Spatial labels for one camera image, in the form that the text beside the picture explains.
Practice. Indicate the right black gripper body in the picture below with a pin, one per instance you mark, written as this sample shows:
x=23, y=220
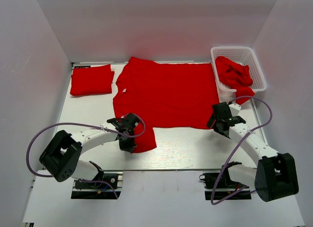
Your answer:
x=215, y=125

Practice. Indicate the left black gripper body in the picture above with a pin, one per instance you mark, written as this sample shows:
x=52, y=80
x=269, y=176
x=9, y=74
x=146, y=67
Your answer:
x=130, y=131

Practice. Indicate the red t-shirt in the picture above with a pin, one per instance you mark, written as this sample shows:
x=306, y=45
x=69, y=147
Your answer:
x=165, y=96
x=91, y=81

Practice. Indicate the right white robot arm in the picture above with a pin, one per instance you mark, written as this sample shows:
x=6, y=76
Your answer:
x=275, y=174

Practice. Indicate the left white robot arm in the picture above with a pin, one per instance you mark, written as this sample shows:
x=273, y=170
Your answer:
x=61, y=157

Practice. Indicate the red t-shirts in basket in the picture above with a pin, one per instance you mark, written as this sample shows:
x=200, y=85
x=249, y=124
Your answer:
x=236, y=77

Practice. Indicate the white plastic basket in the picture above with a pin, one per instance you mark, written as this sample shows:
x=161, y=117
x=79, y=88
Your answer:
x=244, y=56

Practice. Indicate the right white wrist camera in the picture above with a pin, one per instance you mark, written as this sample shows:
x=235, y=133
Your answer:
x=234, y=108

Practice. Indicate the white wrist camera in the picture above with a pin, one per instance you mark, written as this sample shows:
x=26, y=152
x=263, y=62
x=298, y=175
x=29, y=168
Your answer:
x=234, y=108
x=116, y=122

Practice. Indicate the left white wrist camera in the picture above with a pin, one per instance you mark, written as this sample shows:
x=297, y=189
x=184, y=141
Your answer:
x=116, y=122

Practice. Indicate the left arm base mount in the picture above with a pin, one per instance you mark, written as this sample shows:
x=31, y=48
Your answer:
x=109, y=190

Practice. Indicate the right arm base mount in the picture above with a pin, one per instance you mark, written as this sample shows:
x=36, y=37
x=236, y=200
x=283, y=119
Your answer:
x=223, y=188

